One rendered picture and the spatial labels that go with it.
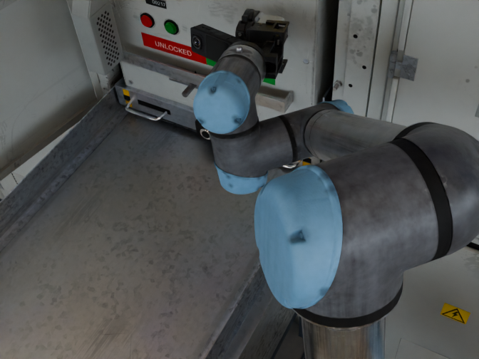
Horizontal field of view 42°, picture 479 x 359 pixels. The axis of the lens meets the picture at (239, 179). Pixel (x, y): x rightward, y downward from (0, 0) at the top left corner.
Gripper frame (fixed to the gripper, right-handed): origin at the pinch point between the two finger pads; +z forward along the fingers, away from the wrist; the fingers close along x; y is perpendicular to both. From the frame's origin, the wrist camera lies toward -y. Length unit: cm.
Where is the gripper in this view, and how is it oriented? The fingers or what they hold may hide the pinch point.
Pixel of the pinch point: (258, 20)
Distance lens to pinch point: 115.5
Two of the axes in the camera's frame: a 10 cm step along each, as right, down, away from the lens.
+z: 2.4, -5.5, 8.0
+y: 9.7, 1.4, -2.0
